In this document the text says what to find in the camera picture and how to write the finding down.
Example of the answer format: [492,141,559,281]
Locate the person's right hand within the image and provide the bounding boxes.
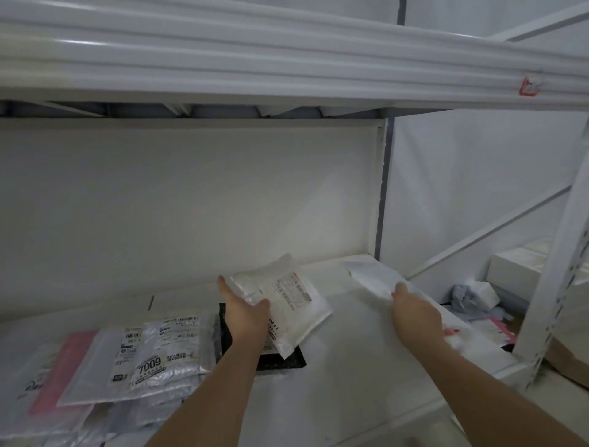
[391,282,448,353]

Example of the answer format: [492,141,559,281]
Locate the person's left hand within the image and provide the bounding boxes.
[217,275,272,351]

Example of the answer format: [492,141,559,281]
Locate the white padded bag red-topped label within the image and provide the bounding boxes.
[229,252,334,361]

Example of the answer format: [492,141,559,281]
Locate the black mailer bag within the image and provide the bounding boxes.
[217,301,308,373]

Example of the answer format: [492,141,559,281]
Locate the white metal shelving rack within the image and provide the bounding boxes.
[0,0,589,447]

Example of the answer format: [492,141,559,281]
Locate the person's right forearm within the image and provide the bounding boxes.
[416,340,589,447]

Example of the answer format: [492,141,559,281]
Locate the person's left forearm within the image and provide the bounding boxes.
[145,340,268,447]

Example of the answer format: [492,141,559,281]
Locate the crumpled grey-white plastic wrap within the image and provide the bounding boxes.
[450,278,501,321]

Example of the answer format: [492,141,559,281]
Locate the pink printed plastic packet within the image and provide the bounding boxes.
[468,316,520,354]

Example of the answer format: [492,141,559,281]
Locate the white open foam container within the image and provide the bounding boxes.
[487,237,589,307]

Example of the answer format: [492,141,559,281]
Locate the red sticker remnant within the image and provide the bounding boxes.
[518,77,545,98]

